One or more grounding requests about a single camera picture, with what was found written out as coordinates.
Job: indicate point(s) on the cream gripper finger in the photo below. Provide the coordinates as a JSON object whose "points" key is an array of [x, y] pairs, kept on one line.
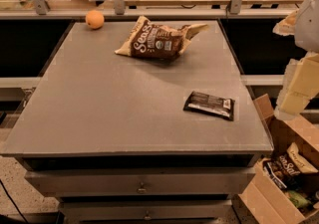
{"points": [[300, 86]]}

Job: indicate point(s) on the dark rxbar chocolate wrapper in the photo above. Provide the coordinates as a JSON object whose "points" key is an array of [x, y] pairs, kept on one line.
{"points": [[211, 105]]}

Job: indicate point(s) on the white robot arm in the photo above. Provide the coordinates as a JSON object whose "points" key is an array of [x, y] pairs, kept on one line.
{"points": [[303, 25]]}

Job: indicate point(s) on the chip bag in box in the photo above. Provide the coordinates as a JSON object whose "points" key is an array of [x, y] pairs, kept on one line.
{"points": [[284, 169]]}

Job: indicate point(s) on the green snack bag in box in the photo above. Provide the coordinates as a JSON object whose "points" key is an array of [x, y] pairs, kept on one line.
{"points": [[297, 199]]}

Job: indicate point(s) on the brown sea salt chip bag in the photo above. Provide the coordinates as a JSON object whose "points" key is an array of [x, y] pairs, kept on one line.
{"points": [[155, 41]]}

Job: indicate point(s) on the cardboard box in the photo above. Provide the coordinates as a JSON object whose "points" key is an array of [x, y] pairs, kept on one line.
{"points": [[267, 203]]}

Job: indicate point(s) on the upper grey drawer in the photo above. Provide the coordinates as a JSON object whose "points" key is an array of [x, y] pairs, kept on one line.
{"points": [[141, 181]]}

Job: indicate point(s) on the grey drawer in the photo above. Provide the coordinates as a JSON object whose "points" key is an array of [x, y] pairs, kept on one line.
{"points": [[141, 181], [145, 210]]}

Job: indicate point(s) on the orange fruit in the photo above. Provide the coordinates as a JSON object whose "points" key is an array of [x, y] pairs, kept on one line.
{"points": [[95, 19]]}

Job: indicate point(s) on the lower grey drawer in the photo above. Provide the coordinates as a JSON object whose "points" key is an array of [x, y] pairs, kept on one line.
{"points": [[145, 210]]}

